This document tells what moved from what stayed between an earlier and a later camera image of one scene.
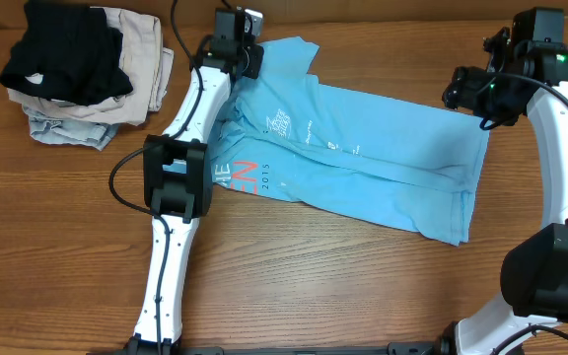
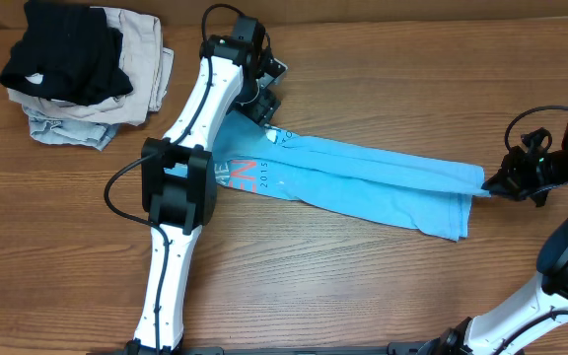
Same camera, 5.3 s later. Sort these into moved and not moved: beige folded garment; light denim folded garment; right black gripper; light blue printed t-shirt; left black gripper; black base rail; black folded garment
Moved: left black gripper; right black gripper; light blue printed t-shirt
Not moved: beige folded garment; light denim folded garment; black folded garment; black base rail
